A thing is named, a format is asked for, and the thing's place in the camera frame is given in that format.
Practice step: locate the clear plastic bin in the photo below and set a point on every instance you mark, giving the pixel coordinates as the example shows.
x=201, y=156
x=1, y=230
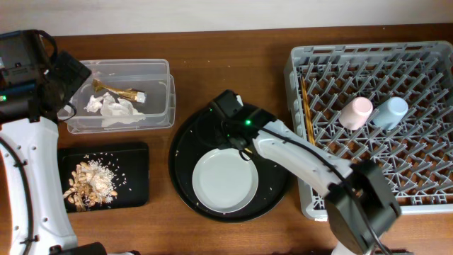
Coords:
x=152, y=76

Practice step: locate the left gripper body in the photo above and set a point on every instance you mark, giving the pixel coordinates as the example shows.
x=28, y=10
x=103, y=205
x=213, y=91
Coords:
x=69, y=81

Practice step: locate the food scraps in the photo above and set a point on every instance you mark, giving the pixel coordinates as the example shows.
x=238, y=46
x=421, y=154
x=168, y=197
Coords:
x=94, y=181

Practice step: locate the pink cup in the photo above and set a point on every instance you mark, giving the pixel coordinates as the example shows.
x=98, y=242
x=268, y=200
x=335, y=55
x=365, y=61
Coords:
x=355, y=114

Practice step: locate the brown coffee sachet wrapper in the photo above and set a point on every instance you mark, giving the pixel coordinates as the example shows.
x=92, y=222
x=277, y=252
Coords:
x=127, y=94

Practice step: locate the grey dishwasher rack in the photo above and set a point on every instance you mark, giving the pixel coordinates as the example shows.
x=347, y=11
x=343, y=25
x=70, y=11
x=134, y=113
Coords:
x=415, y=156

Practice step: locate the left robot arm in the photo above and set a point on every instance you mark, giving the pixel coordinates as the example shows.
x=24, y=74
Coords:
x=29, y=134

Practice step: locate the white napkin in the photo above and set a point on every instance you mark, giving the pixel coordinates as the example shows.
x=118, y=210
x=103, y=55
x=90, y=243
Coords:
x=113, y=110

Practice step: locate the black rectangular tray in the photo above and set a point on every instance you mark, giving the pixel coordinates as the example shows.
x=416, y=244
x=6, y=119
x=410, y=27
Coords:
x=133, y=159

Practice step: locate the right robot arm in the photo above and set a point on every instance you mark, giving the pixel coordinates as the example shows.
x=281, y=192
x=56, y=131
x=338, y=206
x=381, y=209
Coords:
x=359, y=203

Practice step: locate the blue cup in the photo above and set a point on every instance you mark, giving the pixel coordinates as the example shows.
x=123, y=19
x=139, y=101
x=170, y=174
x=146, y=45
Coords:
x=390, y=113

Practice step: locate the round black serving tray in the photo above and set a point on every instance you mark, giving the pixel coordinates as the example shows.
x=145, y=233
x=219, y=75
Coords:
x=273, y=180

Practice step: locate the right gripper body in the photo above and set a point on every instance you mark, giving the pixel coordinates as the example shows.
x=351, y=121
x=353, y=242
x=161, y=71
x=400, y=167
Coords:
x=226, y=133

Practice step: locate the grey plate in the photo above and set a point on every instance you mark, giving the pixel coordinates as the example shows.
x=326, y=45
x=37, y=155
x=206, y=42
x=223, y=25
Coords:
x=223, y=181

